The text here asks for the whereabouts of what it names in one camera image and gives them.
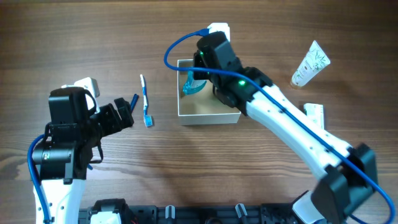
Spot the green white soap bar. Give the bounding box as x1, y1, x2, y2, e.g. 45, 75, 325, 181
303, 103, 325, 129

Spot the blue white toothbrush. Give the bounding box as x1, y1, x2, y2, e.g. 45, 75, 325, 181
140, 74, 153, 128

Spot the white lotion tube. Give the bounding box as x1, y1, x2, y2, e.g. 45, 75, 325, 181
290, 40, 331, 88

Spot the white cardboard box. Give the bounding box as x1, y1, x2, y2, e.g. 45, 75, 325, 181
177, 71, 241, 126

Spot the blue disposable razor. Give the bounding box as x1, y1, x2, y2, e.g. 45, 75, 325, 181
130, 94, 139, 112

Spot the blue mouthwash bottle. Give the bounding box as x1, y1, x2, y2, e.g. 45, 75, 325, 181
183, 71, 206, 95

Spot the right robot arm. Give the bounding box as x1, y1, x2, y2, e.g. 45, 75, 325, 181
194, 31, 377, 223

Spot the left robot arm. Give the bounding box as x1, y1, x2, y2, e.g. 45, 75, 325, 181
27, 86, 134, 223

